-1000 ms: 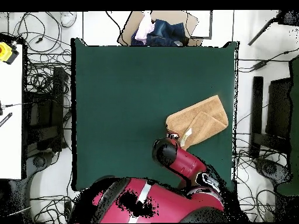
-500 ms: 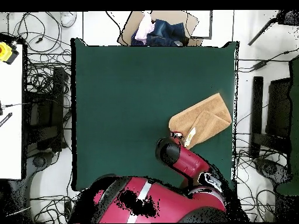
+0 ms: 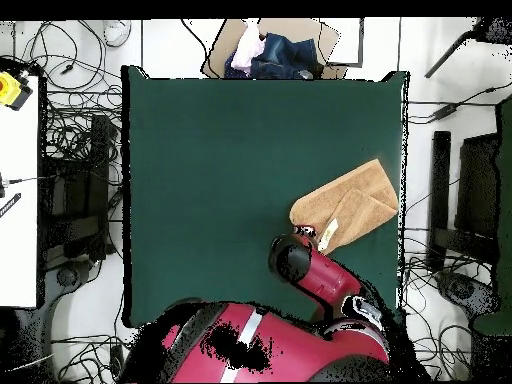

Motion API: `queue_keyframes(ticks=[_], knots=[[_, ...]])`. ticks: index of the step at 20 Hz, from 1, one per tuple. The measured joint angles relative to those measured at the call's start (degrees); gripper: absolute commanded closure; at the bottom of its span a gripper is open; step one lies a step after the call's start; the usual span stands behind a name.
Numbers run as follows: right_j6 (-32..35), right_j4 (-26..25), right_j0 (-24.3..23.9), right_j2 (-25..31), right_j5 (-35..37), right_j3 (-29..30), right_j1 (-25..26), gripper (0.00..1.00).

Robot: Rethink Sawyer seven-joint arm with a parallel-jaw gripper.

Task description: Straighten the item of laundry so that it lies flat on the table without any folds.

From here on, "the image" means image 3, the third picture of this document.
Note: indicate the orange-brown terry towel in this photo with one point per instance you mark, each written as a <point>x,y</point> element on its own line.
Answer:
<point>352,200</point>

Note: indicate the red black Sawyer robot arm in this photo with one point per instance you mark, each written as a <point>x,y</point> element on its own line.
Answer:
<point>328,276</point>

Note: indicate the dark green table cloth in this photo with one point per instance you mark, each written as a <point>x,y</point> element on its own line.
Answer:
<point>192,200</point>

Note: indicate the blue denim garment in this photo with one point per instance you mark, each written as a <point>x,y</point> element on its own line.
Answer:
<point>288,56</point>

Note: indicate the black chair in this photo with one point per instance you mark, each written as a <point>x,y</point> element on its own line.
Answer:
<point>476,180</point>

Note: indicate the pink garment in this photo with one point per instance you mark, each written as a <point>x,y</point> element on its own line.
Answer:
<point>246,52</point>

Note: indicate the brown cardboard box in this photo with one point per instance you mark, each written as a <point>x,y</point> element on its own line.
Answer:
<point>332,40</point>

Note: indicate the black power strip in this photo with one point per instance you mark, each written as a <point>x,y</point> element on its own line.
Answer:
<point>116,360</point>

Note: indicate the white shoe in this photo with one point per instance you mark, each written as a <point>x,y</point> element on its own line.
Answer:
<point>116,32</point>

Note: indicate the white side table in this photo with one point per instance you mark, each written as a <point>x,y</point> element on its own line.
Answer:
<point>18,240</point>

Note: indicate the yellow emergency stop box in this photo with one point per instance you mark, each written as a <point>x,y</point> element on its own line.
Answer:
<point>10,90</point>

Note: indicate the black stand frame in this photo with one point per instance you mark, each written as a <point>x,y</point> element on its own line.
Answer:
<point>86,200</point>

